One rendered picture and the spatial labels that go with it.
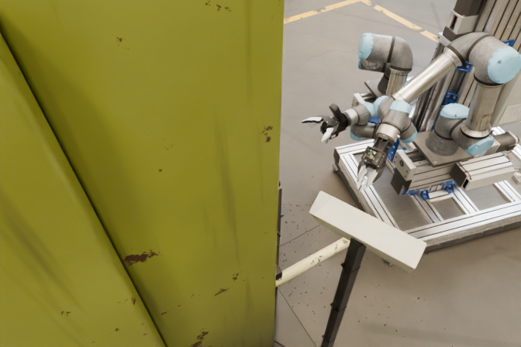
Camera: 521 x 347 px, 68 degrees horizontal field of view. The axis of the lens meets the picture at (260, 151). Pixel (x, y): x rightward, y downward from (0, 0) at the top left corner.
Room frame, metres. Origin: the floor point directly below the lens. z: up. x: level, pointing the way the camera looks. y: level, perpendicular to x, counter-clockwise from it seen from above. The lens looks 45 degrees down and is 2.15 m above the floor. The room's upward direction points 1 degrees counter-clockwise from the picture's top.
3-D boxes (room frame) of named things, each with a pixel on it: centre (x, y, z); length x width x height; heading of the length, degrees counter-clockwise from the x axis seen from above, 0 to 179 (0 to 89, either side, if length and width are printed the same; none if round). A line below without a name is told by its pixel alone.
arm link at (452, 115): (1.36, -0.89, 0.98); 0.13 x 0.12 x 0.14; 18
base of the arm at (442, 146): (1.36, -0.89, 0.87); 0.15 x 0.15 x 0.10
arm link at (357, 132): (1.42, -0.50, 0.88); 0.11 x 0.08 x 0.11; 71
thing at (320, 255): (0.86, -0.22, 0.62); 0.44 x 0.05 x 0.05; 119
